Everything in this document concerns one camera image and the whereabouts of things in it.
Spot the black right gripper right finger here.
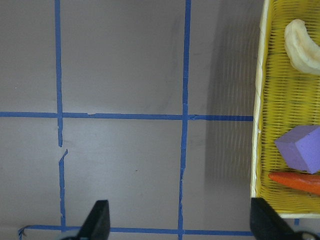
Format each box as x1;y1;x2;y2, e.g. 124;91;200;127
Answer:
250;197;303;240

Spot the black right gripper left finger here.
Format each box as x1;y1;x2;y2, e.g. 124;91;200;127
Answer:
76;200;111;240

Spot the orange carrot toy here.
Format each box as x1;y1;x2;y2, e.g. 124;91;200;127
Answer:
268;172;320;196

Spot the purple foam cube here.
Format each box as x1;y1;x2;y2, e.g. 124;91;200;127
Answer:
274;125;320;174

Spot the pale banana toy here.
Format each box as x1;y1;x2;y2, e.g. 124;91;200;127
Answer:
284;19;320;75

